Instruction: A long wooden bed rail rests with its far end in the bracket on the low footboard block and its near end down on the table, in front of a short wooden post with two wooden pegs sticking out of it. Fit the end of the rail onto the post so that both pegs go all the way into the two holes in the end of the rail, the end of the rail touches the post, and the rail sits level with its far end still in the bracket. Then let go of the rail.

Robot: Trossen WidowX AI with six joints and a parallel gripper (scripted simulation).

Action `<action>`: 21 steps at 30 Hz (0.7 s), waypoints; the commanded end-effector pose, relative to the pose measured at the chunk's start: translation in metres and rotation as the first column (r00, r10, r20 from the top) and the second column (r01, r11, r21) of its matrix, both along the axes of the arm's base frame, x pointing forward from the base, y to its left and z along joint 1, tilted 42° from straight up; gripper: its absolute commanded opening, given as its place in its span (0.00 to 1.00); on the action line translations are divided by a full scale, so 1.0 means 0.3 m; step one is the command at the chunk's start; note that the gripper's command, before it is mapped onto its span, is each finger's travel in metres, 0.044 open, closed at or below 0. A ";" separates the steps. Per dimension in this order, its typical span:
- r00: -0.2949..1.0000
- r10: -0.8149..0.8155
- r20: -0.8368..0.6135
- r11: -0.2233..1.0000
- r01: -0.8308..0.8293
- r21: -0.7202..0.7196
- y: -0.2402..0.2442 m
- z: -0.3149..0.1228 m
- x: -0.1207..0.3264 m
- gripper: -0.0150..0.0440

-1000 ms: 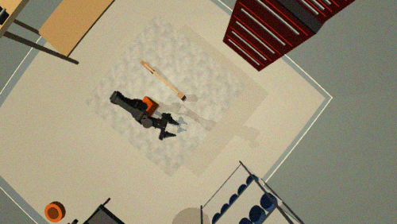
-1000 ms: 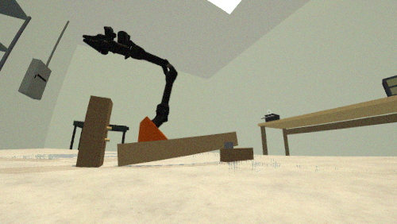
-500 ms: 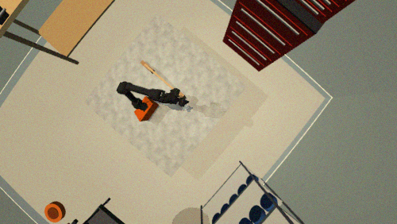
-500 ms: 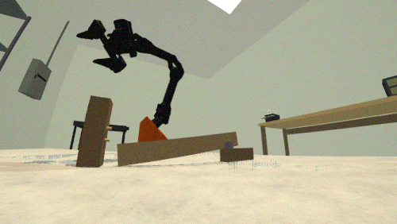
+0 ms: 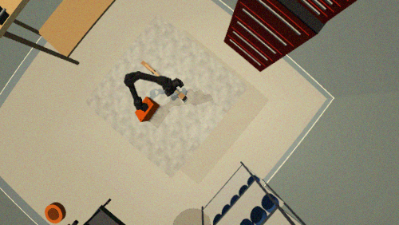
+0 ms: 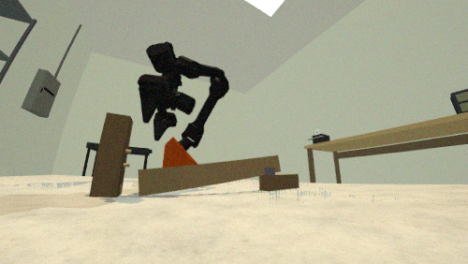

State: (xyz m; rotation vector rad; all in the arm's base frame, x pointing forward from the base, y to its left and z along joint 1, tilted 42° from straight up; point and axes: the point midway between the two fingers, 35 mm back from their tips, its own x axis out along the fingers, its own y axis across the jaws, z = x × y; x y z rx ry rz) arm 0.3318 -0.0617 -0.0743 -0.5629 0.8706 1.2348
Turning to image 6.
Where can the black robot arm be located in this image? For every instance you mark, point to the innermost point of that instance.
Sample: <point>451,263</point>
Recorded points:
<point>164,61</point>

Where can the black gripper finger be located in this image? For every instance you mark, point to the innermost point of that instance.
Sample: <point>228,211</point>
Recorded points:
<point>150,98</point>
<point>160,126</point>

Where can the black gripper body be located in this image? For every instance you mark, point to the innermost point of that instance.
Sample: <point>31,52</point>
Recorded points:
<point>162,83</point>

